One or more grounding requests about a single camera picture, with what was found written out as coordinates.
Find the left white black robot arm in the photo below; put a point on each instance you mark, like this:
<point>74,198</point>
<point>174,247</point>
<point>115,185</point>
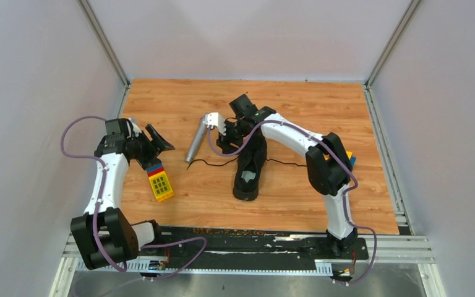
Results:
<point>103,235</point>

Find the aluminium frame rail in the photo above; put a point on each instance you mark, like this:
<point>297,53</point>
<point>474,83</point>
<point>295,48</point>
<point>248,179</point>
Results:
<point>396,250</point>

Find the colourful toy block stack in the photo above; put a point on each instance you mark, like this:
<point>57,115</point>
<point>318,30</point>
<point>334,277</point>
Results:
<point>159,182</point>

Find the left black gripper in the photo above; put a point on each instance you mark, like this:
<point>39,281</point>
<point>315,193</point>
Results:
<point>154,147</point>

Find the black sneaker shoe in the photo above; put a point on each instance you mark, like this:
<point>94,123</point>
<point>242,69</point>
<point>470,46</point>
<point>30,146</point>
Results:
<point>249,167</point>

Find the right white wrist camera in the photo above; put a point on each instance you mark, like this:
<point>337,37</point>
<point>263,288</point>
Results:
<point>215,120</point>

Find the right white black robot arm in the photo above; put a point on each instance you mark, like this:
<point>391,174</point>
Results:
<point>328,165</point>

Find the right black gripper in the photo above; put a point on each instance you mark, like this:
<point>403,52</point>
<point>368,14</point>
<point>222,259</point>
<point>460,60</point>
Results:
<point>224,142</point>

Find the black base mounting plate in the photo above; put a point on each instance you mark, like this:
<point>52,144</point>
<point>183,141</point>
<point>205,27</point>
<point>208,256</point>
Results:
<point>211,250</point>

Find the silver microphone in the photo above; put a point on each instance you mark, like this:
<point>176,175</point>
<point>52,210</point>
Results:
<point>199,136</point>

